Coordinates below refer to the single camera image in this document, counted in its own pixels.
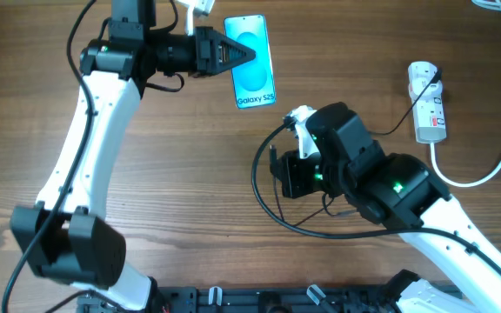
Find black usb charger cable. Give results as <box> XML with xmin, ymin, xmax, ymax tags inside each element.
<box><xmin>269</xmin><ymin>67</ymin><xmax>444</xmax><ymax>227</ymax></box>

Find teal screen smartphone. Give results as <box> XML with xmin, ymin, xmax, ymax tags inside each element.
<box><xmin>224</xmin><ymin>14</ymin><xmax>277</xmax><ymax>110</ymax></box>

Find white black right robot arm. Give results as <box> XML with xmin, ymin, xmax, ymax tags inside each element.
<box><xmin>271</xmin><ymin>103</ymin><xmax>501</xmax><ymax>312</ymax></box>

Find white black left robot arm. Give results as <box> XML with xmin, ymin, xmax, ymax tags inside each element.
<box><xmin>10</xmin><ymin>0</ymin><xmax>257</xmax><ymax>312</ymax></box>

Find white power strip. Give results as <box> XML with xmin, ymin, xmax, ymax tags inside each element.
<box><xmin>408</xmin><ymin>61</ymin><xmax>447</xmax><ymax>143</ymax></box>

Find white usb wall adapter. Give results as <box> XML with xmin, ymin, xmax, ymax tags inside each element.
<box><xmin>408</xmin><ymin>77</ymin><xmax>443</xmax><ymax>100</ymax></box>

